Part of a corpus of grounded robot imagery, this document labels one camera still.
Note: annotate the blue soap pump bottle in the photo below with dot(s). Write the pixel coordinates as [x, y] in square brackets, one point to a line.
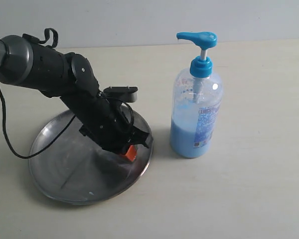
[197, 95]

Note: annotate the round stainless steel plate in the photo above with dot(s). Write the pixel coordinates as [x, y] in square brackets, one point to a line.
[75, 170]

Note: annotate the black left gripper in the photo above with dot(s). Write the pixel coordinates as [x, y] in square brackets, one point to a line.
[112, 132]

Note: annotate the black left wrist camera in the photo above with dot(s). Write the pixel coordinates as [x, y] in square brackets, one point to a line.
[127, 94]

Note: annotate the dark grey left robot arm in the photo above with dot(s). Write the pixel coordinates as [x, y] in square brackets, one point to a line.
[28, 62]

